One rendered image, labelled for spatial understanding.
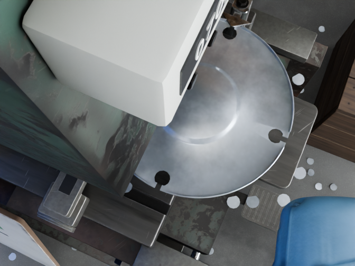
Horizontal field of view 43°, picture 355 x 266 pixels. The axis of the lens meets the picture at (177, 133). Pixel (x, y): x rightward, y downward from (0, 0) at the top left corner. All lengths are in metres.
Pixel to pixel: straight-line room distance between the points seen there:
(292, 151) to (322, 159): 0.85
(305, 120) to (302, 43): 0.24
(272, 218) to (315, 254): 1.04
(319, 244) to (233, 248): 1.18
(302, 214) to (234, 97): 0.43
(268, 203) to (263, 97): 0.64
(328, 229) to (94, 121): 0.14
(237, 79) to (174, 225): 0.27
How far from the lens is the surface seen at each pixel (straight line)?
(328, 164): 1.54
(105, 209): 0.74
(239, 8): 0.75
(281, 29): 0.92
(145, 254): 0.79
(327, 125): 1.33
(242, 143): 0.68
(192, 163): 0.66
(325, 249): 0.27
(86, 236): 0.83
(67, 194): 0.70
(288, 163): 0.69
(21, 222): 0.90
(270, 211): 1.30
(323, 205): 0.28
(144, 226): 0.73
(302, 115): 0.71
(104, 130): 0.23
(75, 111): 0.18
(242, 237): 1.45
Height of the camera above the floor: 1.43
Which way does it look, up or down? 75 degrees down
